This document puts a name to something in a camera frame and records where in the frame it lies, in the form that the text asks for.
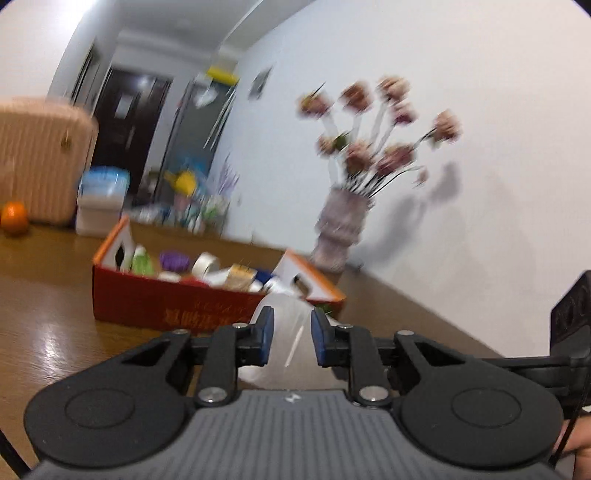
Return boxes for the green spray bottle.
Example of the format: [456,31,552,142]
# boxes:
[130,245,154,277]

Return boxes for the grey refrigerator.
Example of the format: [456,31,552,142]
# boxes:
[153,76,235,204]

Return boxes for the wall electrical panel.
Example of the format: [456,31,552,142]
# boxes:
[249,67,273,100]

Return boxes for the pink ribbed suitcase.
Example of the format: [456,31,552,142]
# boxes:
[1,97,98,226]

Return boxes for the dark entrance door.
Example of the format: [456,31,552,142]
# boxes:
[91,68,171,194]

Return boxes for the person right hand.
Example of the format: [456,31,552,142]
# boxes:
[552,408,591,480]

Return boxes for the purple plastic cap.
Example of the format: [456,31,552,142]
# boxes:
[159,250,192,273]

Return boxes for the round white case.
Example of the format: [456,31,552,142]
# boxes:
[157,271,182,283]

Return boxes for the red white lint brush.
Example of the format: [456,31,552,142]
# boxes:
[180,268,229,289]

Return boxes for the yellow watering can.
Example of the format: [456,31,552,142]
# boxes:
[164,170,198,197]

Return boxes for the yellow box on refrigerator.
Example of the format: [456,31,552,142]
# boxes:
[205,66,239,87]

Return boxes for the translucent white plastic box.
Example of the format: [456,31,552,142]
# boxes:
[238,294,346,390]

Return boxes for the blue plastic cap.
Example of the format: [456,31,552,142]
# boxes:
[254,269,273,285]

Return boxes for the dried pink roses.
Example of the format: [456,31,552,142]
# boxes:
[297,75,462,200]

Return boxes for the small cream square box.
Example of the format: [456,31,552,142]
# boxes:
[222,264,256,292]

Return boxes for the red cardboard box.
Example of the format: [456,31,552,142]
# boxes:
[92,216,346,333]

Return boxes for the white blue storage container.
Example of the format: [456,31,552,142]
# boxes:
[75,166,130,238]

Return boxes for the orange fruit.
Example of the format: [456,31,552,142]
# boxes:
[1,202,29,236]

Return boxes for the white nasal spray bottle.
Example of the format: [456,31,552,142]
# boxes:
[249,277,298,297]

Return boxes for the pink ribbed vase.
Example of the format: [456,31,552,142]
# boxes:
[311,187,372,273]

